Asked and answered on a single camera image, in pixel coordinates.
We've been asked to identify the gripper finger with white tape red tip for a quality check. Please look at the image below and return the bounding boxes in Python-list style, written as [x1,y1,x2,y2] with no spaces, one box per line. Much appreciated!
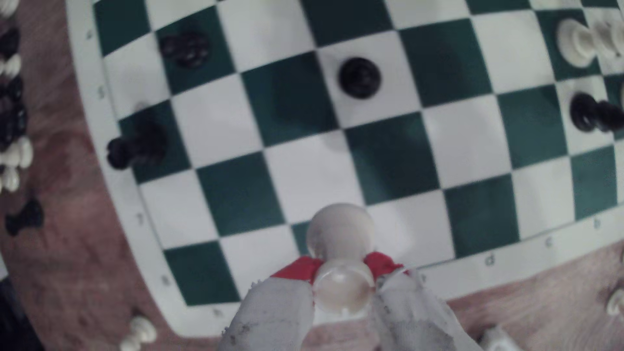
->
[217,257,322,351]
[366,251,483,351]

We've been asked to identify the white chess pawn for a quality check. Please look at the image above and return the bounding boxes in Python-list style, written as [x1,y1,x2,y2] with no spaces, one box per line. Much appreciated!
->
[305,203,376,316]

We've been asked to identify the tall black chess piece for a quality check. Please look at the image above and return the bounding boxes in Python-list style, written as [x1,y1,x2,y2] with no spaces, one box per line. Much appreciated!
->
[106,121,169,171]

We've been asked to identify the black chess pawn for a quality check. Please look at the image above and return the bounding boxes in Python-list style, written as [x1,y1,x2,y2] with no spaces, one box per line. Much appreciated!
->
[569,92,624,134]
[338,57,382,99]
[4,198,45,238]

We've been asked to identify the black chess knight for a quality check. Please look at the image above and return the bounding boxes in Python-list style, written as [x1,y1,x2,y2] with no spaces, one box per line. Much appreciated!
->
[160,30,212,69]

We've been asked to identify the tall white chess piece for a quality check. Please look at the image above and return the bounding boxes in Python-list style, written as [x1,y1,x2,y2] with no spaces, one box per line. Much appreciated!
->
[556,15,624,69]

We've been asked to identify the green and white chessboard mat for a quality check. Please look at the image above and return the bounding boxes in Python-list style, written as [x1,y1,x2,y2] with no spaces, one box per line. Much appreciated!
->
[66,0,624,338]

